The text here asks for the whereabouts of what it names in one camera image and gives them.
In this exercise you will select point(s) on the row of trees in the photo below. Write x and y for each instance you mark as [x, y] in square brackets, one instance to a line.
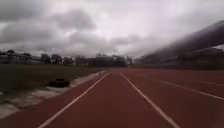
[83, 60]

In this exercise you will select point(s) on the red running track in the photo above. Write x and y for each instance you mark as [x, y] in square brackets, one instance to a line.
[110, 103]

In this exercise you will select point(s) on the black tyre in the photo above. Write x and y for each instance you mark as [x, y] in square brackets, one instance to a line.
[59, 83]

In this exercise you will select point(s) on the grandstand with roof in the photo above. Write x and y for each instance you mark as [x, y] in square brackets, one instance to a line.
[193, 50]

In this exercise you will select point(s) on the grass field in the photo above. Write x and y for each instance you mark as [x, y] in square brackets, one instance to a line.
[30, 75]

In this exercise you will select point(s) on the pale concrete kerb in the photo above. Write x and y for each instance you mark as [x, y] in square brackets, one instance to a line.
[30, 98]

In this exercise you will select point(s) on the low building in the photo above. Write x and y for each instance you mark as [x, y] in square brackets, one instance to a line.
[16, 57]

